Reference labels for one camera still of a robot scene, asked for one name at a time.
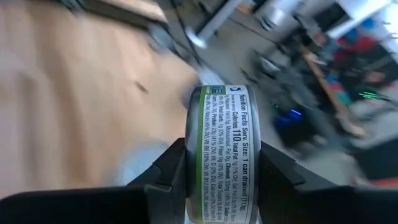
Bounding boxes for background robot green lights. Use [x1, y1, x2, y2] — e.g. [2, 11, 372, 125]
[357, 90, 389, 103]

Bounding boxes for white round-base stand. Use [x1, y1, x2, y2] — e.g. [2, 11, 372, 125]
[186, 0, 246, 49]

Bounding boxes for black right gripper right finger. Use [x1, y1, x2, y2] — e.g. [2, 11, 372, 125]
[259, 141, 305, 224]

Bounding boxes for silver-lid tuna can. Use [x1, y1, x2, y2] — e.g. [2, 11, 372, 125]
[185, 84, 261, 224]

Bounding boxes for black metal table frame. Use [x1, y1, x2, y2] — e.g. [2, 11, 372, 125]
[58, 0, 175, 35]

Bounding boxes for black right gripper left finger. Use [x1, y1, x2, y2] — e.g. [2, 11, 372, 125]
[127, 138, 187, 224]

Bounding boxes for person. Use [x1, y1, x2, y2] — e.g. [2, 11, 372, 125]
[362, 68, 391, 90]

